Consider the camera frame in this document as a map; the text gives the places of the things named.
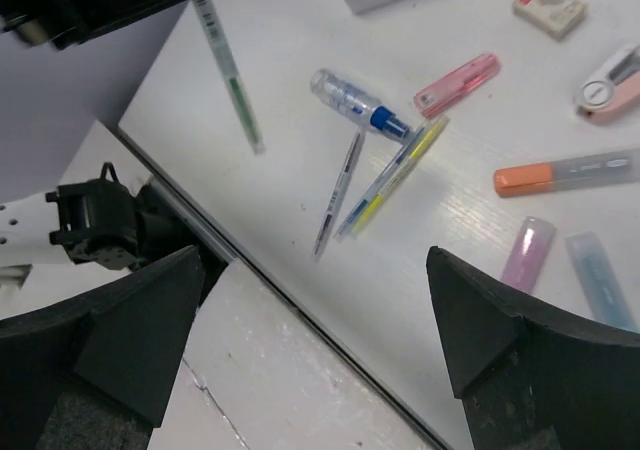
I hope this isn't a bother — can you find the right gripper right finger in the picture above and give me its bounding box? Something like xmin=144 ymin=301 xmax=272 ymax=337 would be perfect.
xmin=426 ymin=246 xmax=639 ymax=449

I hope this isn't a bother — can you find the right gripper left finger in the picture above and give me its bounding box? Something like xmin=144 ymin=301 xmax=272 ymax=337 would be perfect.
xmin=1 ymin=247 xmax=204 ymax=449

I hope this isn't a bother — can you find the green clear gel pen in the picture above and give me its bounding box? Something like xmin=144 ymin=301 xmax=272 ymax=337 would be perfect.
xmin=192 ymin=0 xmax=265 ymax=154

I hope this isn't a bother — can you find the yellow clear highlighter pen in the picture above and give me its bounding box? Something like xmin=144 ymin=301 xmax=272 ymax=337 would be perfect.
xmin=334 ymin=115 xmax=449 ymax=241

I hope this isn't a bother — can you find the clear bottle blue cap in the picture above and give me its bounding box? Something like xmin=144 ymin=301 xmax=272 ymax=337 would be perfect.
xmin=310 ymin=69 xmax=412 ymax=142

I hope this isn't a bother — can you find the pink transparent lead case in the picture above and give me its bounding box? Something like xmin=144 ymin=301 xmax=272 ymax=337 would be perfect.
xmin=413 ymin=53 xmax=501 ymax=119

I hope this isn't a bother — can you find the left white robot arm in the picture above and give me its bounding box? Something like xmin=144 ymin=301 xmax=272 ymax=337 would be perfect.
xmin=1 ymin=0 xmax=193 ymax=281

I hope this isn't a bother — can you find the blue transparent case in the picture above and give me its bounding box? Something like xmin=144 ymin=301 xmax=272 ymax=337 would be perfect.
xmin=565 ymin=232 xmax=639 ymax=333

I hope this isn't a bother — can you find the purple pink highlighter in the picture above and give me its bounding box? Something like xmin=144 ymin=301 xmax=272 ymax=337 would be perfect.
xmin=501 ymin=217 xmax=556 ymax=294

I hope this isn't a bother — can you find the orange grey highlighter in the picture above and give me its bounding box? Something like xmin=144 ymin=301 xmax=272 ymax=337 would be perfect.
xmin=493 ymin=148 xmax=639 ymax=198

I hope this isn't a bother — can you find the pink white mini stapler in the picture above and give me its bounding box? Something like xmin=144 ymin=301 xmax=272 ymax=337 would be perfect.
xmin=574 ymin=43 xmax=639 ymax=125

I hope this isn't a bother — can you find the staples box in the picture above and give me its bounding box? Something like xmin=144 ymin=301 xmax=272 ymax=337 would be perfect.
xmin=512 ymin=0 xmax=588 ymax=41

